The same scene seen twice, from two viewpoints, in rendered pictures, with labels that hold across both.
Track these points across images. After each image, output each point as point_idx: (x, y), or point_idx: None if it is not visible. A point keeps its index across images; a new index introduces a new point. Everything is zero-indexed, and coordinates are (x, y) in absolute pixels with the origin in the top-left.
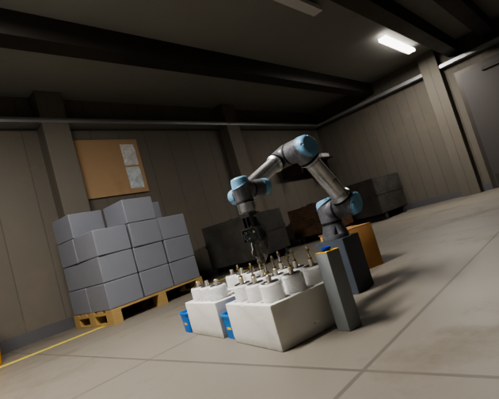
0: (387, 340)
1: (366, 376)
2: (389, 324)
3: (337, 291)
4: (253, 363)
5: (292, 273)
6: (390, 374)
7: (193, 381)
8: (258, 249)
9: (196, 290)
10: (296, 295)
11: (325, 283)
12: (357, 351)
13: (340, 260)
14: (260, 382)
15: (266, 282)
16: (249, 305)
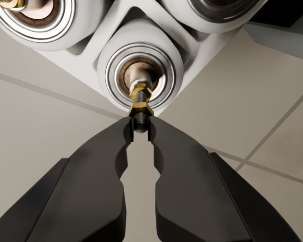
0: (290, 103)
1: (245, 170)
2: None
3: None
4: (108, 110)
5: (234, 8)
6: (263, 171)
7: (33, 138)
8: (115, 162)
9: None
10: (207, 63)
11: None
12: (249, 121)
13: None
14: (142, 159)
15: (124, 70)
16: (62, 67)
